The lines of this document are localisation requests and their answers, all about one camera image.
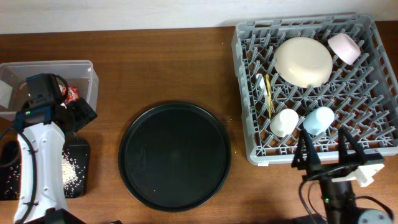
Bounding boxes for light blue cup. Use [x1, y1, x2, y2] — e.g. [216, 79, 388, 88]
[303, 106, 335, 136]

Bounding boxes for black rectangular tray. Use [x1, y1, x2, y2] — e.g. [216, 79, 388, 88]
[1, 138, 90, 201]

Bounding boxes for red snack wrapper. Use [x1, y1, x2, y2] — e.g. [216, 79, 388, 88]
[60, 85, 80, 104]

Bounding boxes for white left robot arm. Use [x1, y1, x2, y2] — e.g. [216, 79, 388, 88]
[12, 99, 231, 223]

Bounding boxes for round black tray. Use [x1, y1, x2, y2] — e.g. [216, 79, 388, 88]
[118, 101, 231, 212]

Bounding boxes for large cream bowl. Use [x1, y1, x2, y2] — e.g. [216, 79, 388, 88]
[274, 37, 333, 88]

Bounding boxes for pink bowl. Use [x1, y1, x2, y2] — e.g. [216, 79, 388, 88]
[327, 33, 361, 65]

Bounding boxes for yellow plastic spoon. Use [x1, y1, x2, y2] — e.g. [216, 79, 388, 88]
[265, 74, 275, 118]

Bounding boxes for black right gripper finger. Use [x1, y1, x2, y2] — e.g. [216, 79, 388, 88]
[291, 129, 322, 172]
[338, 127, 384, 165]

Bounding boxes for white cup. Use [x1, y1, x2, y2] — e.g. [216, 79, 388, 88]
[270, 108, 299, 138]

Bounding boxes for clear plastic waste bin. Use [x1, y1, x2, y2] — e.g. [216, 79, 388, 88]
[1, 60, 99, 121]

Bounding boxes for grey plastic dishwasher rack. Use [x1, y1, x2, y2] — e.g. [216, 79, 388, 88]
[231, 14, 397, 166]

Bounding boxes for white plastic spoon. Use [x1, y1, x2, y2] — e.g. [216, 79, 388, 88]
[256, 73, 268, 96]

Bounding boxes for white rice pile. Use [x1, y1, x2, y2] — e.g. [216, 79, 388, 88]
[1, 152, 88, 201]

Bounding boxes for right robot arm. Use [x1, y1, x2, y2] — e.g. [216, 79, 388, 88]
[291, 128, 395, 224]

